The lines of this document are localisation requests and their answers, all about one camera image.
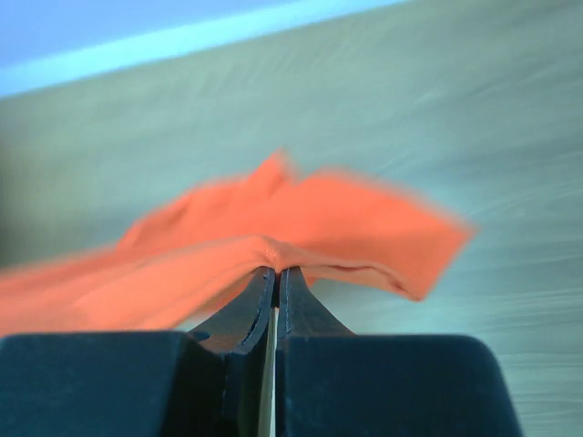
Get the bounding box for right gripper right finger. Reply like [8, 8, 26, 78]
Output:
[275, 268, 522, 437]

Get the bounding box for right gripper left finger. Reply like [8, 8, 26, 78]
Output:
[1, 268, 276, 436]

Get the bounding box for orange t shirt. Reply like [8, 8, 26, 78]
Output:
[1, 153, 474, 335]

